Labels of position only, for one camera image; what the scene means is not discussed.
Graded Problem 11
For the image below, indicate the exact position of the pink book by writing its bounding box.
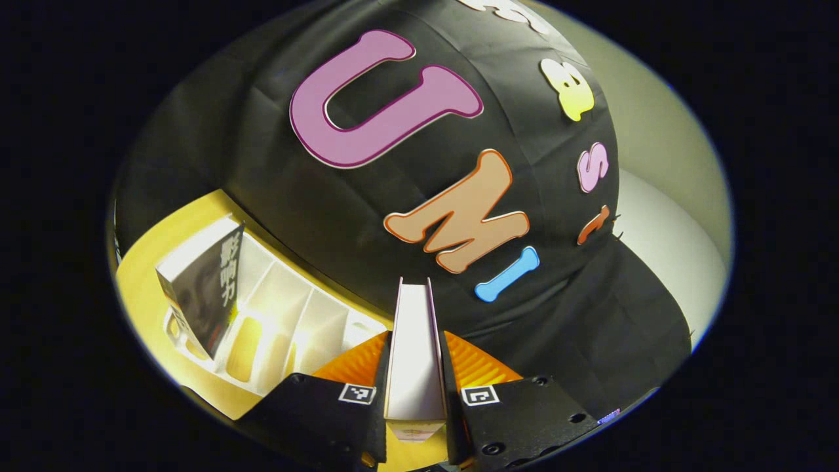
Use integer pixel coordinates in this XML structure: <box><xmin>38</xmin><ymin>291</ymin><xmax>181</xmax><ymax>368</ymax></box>
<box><xmin>383</xmin><ymin>277</ymin><xmax>450</xmax><ymax>443</ymax></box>

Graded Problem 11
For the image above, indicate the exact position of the black backdrop cloth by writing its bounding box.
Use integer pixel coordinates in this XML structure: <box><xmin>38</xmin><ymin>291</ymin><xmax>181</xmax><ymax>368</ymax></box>
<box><xmin>115</xmin><ymin>0</ymin><xmax>695</xmax><ymax>420</ymax></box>

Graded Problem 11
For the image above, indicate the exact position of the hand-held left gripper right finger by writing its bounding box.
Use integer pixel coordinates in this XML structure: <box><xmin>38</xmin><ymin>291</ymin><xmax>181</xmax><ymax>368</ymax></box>
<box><xmin>438</xmin><ymin>330</ymin><xmax>600</xmax><ymax>469</ymax></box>

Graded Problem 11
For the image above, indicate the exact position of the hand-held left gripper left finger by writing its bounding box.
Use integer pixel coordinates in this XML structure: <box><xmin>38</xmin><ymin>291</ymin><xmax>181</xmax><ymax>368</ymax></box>
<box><xmin>243</xmin><ymin>330</ymin><xmax>393</xmax><ymax>467</ymax></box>

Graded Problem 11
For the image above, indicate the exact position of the white plastic bookshelf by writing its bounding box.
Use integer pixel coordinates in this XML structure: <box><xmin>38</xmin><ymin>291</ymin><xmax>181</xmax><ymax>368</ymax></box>
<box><xmin>162</xmin><ymin>213</ymin><xmax>389</xmax><ymax>397</ymax></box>

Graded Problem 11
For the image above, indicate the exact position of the grey portrait book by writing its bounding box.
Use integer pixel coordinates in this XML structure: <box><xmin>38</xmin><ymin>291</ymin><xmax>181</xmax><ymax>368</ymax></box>
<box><xmin>155</xmin><ymin>221</ymin><xmax>245</xmax><ymax>360</ymax></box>

